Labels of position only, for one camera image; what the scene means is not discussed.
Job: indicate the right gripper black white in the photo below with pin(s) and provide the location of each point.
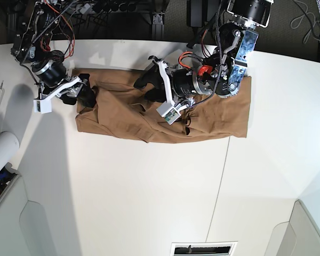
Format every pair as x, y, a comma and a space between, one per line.
53, 74

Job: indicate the white paper roll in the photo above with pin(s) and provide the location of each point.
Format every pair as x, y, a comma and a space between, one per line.
9, 145

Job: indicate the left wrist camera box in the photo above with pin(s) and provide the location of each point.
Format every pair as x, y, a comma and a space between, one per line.
168, 112

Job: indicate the grey right chair back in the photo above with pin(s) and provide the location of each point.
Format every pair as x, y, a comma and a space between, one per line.
299, 236

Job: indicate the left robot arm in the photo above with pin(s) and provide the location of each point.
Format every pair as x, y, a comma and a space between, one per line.
231, 35

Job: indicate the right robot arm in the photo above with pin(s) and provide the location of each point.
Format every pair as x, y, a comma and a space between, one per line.
31, 49

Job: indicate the black power adapter left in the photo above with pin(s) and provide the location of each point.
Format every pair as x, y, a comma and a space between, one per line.
195, 11

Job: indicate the grey left chair back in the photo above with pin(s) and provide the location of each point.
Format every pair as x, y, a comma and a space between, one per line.
24, 229

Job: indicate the brown t-shirt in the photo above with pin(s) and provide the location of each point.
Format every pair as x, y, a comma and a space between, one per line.
122, 111

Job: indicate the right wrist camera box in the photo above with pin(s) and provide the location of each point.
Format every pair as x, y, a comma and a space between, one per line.
42, 106

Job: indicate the aluminium table leg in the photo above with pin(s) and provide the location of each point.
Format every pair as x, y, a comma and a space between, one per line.
156, 24

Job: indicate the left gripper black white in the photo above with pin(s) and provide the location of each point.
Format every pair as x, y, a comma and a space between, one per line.
179, 84

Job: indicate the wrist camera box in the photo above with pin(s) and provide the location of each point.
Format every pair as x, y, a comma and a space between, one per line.
168, 112
42, 106

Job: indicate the white power strip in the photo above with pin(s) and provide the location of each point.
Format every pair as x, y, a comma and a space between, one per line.
81, 8

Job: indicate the grey chair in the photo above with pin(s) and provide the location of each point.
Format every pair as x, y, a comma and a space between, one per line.
24, 229
299, 236

